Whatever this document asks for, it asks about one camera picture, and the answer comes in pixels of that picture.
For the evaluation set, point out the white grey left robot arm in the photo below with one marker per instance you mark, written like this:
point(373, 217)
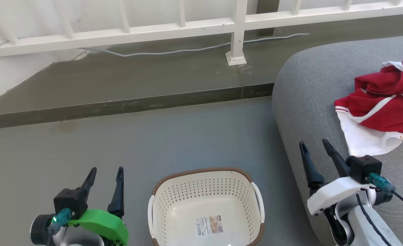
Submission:
point(39, 229)

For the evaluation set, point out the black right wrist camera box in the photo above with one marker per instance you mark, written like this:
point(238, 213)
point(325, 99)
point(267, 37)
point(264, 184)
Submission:
point(365, 169)

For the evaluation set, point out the red and white jersey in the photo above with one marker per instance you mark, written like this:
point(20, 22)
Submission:
point(389, 102)

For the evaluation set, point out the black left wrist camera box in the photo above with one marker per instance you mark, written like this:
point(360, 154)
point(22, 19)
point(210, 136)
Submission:
point(68, 201)

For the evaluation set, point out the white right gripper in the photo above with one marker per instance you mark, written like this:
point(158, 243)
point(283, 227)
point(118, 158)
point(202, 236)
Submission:
point(338, 193)

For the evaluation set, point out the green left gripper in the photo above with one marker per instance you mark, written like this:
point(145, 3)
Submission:
point(106, 223)

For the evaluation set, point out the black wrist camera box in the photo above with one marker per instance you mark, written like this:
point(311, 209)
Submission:
point(365, 169)
point(68, 201)

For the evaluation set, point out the dark post behind railing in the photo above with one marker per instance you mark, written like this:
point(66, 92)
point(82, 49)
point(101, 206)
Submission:
point(266, 13)

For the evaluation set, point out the white railing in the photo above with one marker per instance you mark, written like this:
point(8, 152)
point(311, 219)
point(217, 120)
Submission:
point(174, 29)

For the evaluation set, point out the cream plastic laundry basket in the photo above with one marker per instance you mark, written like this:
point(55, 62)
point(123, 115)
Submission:
point(188, 191)

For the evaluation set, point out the grey fabric sofa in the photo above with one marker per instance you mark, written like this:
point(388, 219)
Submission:
point(307, 102)

